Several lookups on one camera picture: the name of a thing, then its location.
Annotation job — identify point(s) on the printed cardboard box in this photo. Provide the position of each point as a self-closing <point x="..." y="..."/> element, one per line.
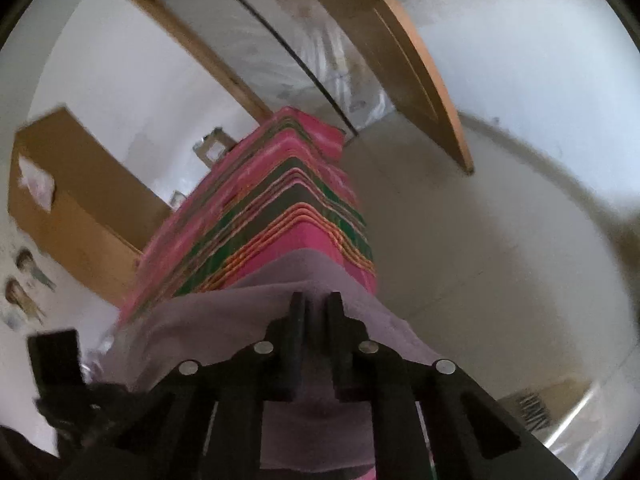
<point x="540" y="402"/>

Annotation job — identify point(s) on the white plastic sheet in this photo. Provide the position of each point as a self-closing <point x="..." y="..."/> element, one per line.
<point x="585" y="440"/>

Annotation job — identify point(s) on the mauve garment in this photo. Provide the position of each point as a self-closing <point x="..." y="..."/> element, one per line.
<point x="310" y="275"/>

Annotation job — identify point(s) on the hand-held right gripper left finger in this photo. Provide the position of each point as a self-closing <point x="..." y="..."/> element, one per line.
<point x="295" y="350"/>

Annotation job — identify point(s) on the cartoon wall sticker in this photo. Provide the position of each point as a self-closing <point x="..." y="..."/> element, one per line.
<point x="25" y="280"/>

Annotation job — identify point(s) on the small white box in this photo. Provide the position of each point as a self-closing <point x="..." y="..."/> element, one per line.
<point x="176" y="199"/>

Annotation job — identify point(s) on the wooden wardrobe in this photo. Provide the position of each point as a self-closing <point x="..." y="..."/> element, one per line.
<point x="90" y="200"/>

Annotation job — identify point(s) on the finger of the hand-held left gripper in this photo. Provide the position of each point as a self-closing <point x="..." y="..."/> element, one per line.
<point x="125" y="402"/>

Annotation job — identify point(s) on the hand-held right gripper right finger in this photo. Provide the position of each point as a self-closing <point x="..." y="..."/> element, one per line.
<point x="342" y="355"/>

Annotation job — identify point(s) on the wooden door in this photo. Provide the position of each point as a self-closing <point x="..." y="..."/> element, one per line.
<point x="390" y="50"/>

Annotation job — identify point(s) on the plastic-covered sliding door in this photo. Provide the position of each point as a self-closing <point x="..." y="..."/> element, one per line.
<point x="280" y="40"/>

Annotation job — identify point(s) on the brown cardboard box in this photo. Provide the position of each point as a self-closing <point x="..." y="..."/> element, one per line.
<point x="212" y="147"/>

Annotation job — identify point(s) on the wooden door frame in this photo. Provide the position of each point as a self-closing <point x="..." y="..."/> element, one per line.
<point x="200" y="50"/>

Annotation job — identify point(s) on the white plastic bag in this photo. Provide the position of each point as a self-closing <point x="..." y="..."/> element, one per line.
<point x="37" y="182"/>

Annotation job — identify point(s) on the pink plaid bed sheet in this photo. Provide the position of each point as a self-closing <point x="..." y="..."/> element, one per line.
<point x="280" y="190"/>

